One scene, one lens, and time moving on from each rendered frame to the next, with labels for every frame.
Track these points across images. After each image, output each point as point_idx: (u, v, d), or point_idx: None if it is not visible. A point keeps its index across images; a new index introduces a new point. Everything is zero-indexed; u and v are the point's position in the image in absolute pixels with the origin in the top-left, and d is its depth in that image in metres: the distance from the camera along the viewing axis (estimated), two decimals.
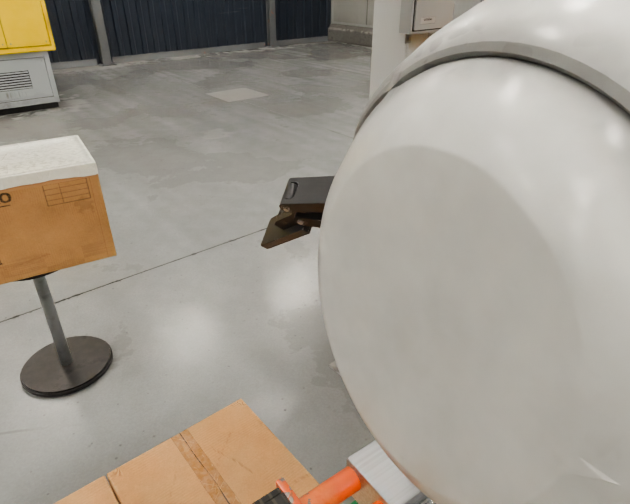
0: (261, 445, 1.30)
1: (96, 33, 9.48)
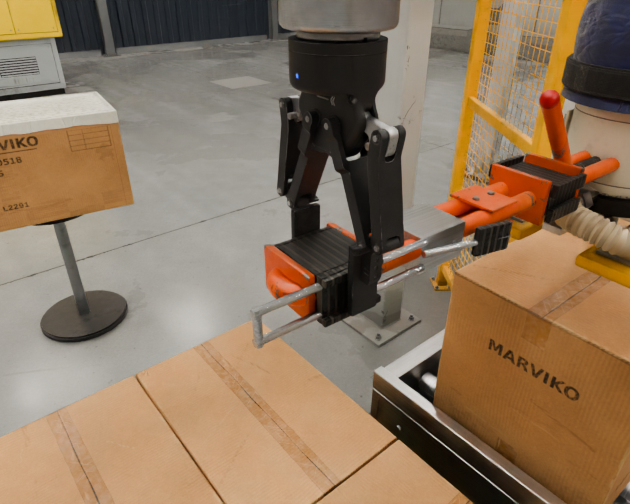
0: (276, 353, 1.41)
1: (100, 24, 9.58)
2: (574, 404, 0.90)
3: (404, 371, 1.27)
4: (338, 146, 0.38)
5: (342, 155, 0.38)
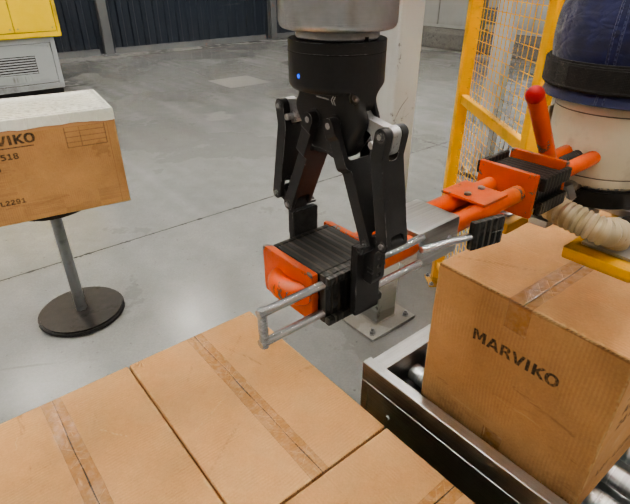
0: (268, 345, 1.43)
1: (99, 24, 9.61)
2: (554, 390, 0.92)
3: (392, 362, 1.30)
4: (340, 146, 0.38)
5: (344, 155, 0.38)
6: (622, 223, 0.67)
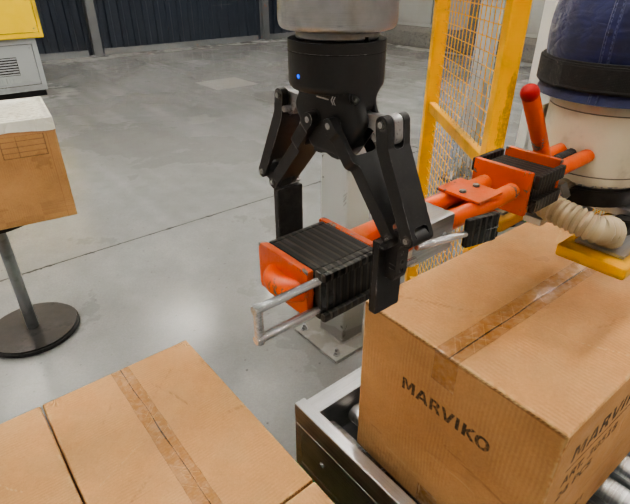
0: (199, 380, 1.31)
1: (87, 25, 9.48)
2: (485, 455, 0.80)
3: (328, 403, 1.17)
4: (343, 142, 0.38)
5: (349, 150, 0.38)
6: (615, 221, 0.68)
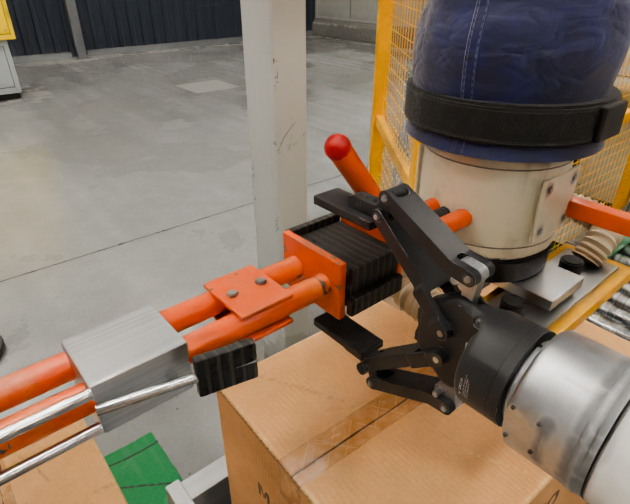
0: (71, 449, 1.12)
1: (70, 26, 9.29)
2: None
3: (208, 485, 0.99)
4: (461, 292, 0.38)
5: (455, 284, 0.38)
6: None
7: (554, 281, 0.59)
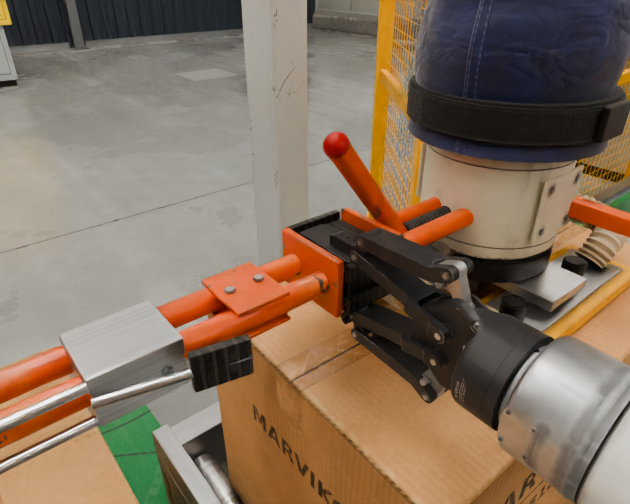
0: None
1: (67, 16, 9.20)
2: None
3: (199, 431, 0.90)
4: (452, 298, 0.39)
5: (443, 293, 0.39)
6: None
7: (556, 282, 0.59)
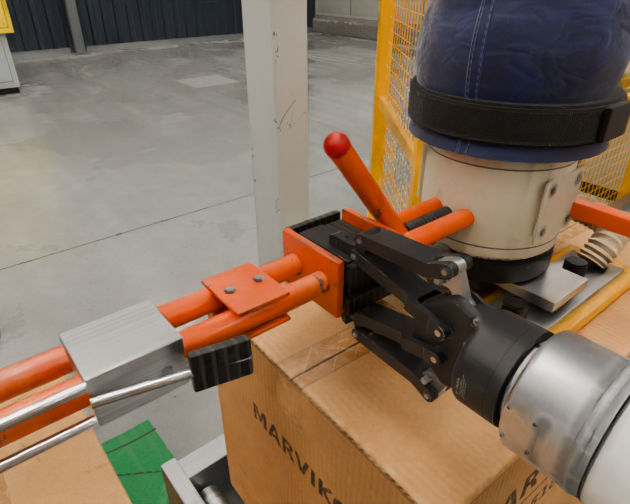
0: (64, 429, 1.08)
1: (69, 22, 9.25)
2: None
3: (205, 464, 0.94)
4: (452, 295, 0.39)
5: (443, 291, 0.39)
6: None
7: (557, 283, 0.59)
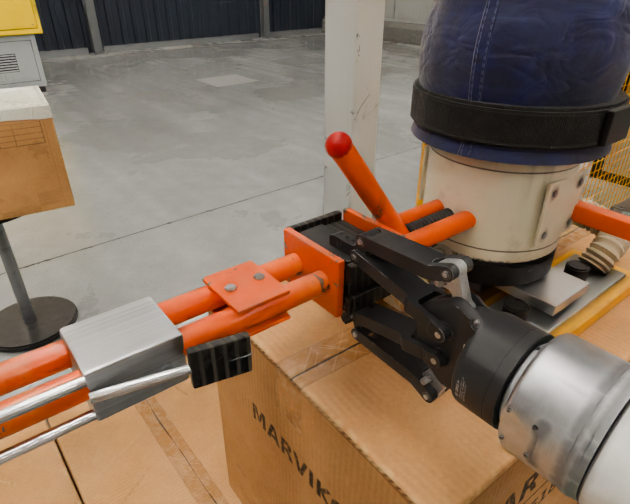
0: None
1: (87, 22, 9.44)
2: None
3: None
4: (452, 297, 0.39)
5: (443, 292, 0.39)
6: None
7: (558, 286, 0.58)
